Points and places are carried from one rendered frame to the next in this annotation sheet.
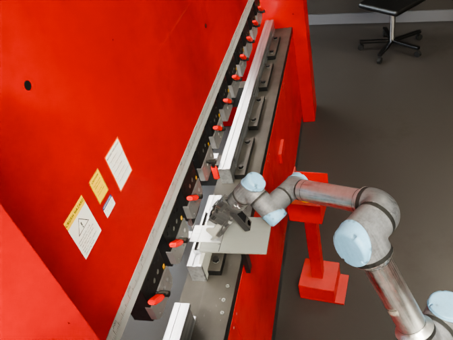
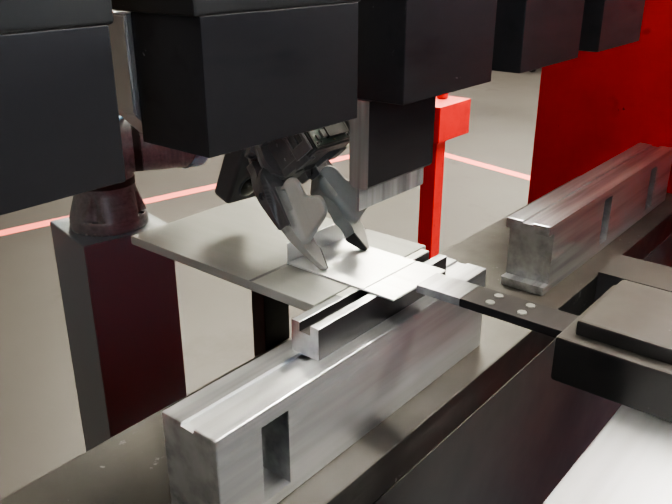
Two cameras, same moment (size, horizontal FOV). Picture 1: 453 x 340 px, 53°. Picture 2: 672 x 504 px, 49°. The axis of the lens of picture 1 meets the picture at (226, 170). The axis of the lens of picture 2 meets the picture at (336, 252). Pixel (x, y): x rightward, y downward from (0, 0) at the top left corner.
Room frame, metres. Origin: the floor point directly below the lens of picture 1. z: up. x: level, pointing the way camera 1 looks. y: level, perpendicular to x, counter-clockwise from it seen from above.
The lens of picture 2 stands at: (1.91, 0.31, 1.29)
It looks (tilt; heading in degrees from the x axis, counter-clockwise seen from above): 23 degrees down; 198
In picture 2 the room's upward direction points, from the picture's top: straight up
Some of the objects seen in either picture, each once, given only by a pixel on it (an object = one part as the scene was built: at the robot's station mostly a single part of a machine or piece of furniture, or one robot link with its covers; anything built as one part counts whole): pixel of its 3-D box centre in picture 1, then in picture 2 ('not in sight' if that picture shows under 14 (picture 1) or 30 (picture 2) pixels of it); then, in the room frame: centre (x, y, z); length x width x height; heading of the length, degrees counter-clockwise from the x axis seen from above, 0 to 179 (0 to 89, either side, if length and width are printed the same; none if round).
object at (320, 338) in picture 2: (202, 231); (375, 299); (1.30, 0.16, 0.98); 0.20 x 0.03 x 0.03; 159
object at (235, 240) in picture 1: (236, 234); (275, 244); (1.23, 0.03, 1.00); 0.26 x 0.18 x 0.01; 69
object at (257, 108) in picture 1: (257, 112); not in sight; (2.20, -0.25, 0.89); 0.30 x 0.05 x 0.03; 159
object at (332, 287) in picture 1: (323, 280); not in sight; (1.58, -0.38, 0.06); 0.25 x 0.20 x 0.12; 61
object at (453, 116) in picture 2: not in sight; (430, 206); (-0.61, -0.14, 0.41); 0.25 x 0.20 x 0.83; 69
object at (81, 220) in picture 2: not in sight; (107, 199); (0.72, -0.55, 0.82); 0.15 x 0.15 x 0.10
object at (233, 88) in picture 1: (226, 77); not in sight; (2.01, -0.12, 1.26); 0.15 x 0.09 x 0.17; 159
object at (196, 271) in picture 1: (207, 235); (352, 371); (1.34, 0.15, 0.92); 0.39 x 0.06 x 0.10; 159
